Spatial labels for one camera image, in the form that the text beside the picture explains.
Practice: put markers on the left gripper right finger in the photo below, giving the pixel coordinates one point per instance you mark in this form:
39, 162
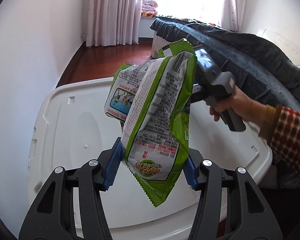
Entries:
248, 214

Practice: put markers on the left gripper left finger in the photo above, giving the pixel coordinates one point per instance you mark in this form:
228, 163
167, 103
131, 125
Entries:
52, 213

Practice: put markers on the folded pink quilt stack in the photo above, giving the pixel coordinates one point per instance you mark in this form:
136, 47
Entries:
149, 8

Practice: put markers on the pink patterned left curtain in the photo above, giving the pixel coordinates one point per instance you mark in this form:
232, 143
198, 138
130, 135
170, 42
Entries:
113, 22

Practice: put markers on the white bed frame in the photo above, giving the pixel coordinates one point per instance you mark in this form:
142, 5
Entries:
157, 43

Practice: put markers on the dark blanket on bed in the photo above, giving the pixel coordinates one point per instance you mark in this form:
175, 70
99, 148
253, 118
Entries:
261, 69

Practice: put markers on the pink patterned curtain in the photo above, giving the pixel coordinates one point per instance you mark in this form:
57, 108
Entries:
113, 22
233, 14

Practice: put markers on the person's right hand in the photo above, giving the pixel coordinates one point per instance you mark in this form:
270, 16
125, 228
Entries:
248, 109

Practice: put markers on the pink patterned right curtain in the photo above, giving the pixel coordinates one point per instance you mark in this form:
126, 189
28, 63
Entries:
233, 14

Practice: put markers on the green snack bag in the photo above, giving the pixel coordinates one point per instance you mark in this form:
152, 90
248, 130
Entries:
151, 100

